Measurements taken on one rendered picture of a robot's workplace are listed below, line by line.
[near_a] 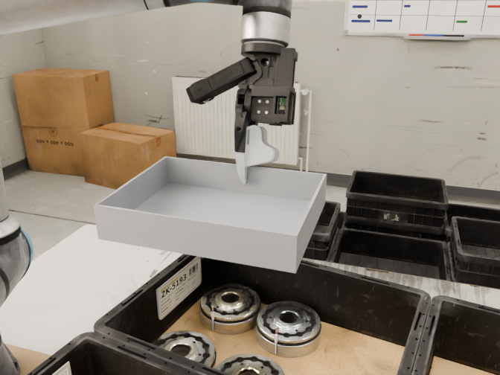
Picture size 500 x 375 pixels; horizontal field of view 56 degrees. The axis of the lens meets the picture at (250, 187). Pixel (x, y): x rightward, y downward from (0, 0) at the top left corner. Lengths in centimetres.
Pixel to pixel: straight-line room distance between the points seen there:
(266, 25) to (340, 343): 50
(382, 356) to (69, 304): 70
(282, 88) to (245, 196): 18
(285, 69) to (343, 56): 276
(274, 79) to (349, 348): 43
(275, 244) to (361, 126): 303
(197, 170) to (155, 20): 318
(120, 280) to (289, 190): 61
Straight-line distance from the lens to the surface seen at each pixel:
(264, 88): 71
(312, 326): 78
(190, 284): 84
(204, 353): 73
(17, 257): 95
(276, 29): 73
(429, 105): 351
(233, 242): 57
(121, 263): 128
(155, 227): 61
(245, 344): 79
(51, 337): 108
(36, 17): 66
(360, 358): 78
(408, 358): 64
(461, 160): 362
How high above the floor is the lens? 134
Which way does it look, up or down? 22 degrees down
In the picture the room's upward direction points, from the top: straight up
